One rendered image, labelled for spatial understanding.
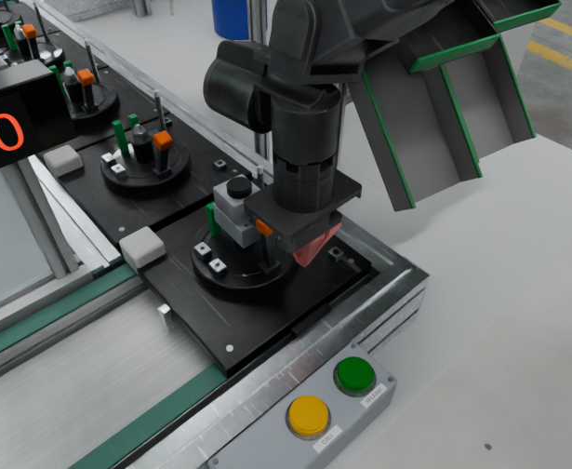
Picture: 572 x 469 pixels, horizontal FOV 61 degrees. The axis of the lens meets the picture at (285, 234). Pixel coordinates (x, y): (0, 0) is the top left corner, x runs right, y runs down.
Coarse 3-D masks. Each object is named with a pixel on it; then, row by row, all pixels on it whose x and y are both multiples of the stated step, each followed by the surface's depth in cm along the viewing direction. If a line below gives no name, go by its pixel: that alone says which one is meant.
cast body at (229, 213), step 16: (240, 176) 59; (224, 192) 57; (240, 192) 56; (256, 192) 57; (224, 208) 57; (240, 208) 56; (224, 224) 60; (240, 224) 57; (240, 240) 58; (256, 240) 59
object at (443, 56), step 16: (464, 0) 60; (448, 16) 61; (464, 16) 61; (480, 16) 59; (416, 32) 58; (432, 32) 59; (448, 32) 60; (464, 32) 60; (480, 32) 60; (496, 32) 58; (400, 48) 55; (416, 48) 57; (432, 48) 58; (448, 48) 58; (464, 48) 57; (480, 48) 59; (416, 64) 54; (432, 64) 56
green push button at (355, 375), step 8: (344, 360) 54; (352, 360) 54; (360, 360) 54; (344, 368) 53; (352, 368) 53; (360, 368) 53; (368, 368) 53; (344, 376) 53; (352, 376) 53; (360, 376) 53; (368, 376) 53; (344, 384) 52; (352, 384) 52; (360, 384) 52; (368, 384) 52; (352, 392) 52; (360, 392) 52
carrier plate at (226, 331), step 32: (192, 224) 70; (320, 256) 65; (352, 256) 65; (160, 288) 61; (192, 288) 61; (288, 288) 61; (320, 288) 61; (192, 320) 58; (224, 320) 58; (256, 320) 58; (288, 320) 58; (224, 352) 55; (256, 352) 56
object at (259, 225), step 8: (256, 224) 56; (264, 224) 54; (264, 232) 55; (272, 232) 55; (264, 240) 57; (272, 240) 57; (264, 248) 58; (272, 248) 58; (264, 256) 59; (272, 256) 59; (264, 264) 60; (272, 264) 60
